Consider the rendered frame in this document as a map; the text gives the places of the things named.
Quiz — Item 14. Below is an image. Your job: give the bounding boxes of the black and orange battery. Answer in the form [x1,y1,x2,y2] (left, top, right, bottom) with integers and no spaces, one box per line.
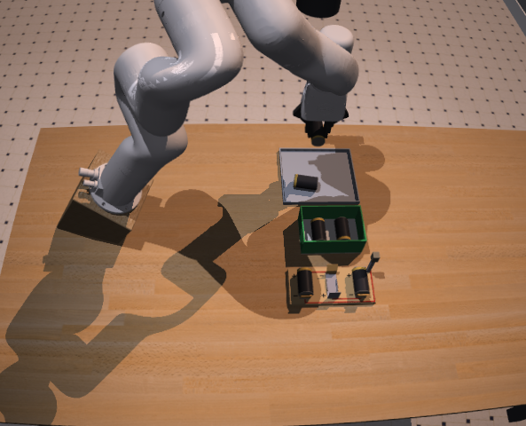
[310,217,326,241]
[297,267,314,296]
[310,121,326,146]
[334,217,351,241]
[352,266,370,296]
[293,174,318,190]

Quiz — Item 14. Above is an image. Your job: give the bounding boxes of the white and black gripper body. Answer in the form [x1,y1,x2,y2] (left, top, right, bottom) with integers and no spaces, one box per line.
[301,81,348,122]

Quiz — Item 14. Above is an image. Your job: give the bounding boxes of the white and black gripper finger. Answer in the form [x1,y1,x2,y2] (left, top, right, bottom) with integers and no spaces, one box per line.
[293,102,312,138]
[324,109,349,138]

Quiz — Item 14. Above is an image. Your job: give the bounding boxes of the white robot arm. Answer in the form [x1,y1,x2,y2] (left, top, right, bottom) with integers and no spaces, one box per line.
[78,0,359,214]

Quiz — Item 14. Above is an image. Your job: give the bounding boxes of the green open-top box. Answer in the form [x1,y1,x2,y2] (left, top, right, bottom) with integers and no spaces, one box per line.
[298,205,367,254]

